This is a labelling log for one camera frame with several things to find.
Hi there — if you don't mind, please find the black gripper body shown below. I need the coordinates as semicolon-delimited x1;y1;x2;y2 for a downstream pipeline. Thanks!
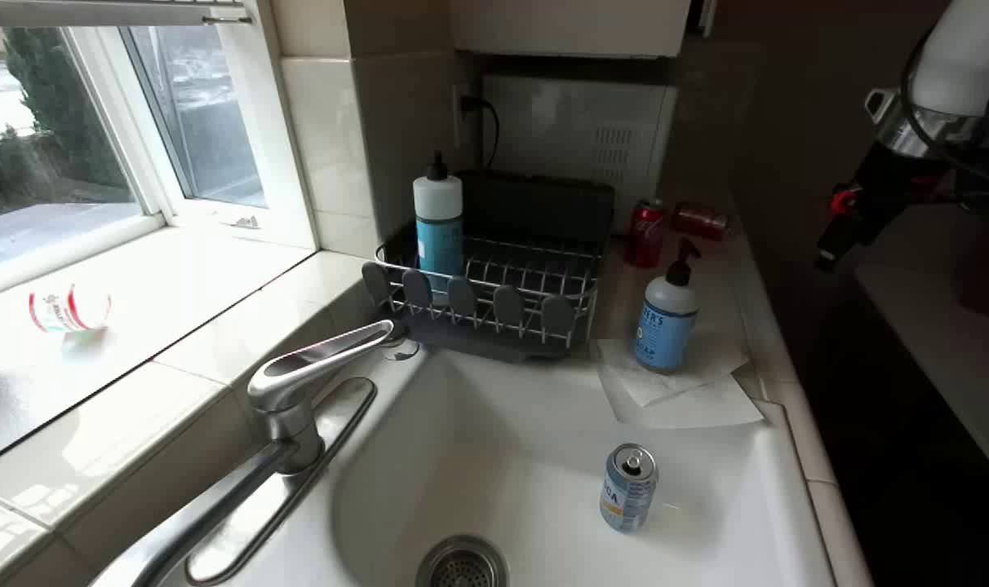
812;140;961;274

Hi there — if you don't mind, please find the red cola can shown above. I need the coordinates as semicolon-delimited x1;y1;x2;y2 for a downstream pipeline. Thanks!
621;199;673;269
667;199;733;245

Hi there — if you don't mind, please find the blue soda can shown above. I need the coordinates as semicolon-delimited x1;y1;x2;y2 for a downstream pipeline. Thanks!
596;441;663;534

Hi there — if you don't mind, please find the white double sink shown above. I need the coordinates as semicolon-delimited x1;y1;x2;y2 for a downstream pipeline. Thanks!
226;337;844;587

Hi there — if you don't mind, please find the metal sink drain strainer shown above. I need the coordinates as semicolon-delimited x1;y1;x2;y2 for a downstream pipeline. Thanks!
411;530;508;587

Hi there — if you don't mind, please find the chrome sink faucet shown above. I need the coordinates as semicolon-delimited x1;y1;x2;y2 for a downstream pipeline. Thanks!
87;317;401;587

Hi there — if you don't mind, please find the white pump bottle blue label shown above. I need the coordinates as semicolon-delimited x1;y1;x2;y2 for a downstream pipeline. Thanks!
629;238;705;375

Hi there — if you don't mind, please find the white folded cloth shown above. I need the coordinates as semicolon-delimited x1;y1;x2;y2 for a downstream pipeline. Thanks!
594;337;766;433

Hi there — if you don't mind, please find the tall white blue squeeze bottle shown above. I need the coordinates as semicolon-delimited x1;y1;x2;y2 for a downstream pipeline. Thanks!
407;149;467;277

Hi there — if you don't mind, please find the clear red-marked measuring cup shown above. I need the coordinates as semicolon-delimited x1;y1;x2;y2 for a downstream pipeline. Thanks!
25;284;117;340

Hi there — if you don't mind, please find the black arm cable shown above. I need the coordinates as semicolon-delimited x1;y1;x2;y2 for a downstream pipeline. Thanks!
895;27;989;192

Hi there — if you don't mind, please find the metal wire dish rack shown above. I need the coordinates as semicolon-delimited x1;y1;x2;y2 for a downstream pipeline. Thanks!
359;172;617;356

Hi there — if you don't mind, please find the black power cord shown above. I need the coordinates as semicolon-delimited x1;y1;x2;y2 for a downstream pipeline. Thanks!
474;93;506;172

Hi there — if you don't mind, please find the white window frame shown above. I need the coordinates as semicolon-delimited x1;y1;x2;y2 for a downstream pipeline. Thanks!
0;0;319;296

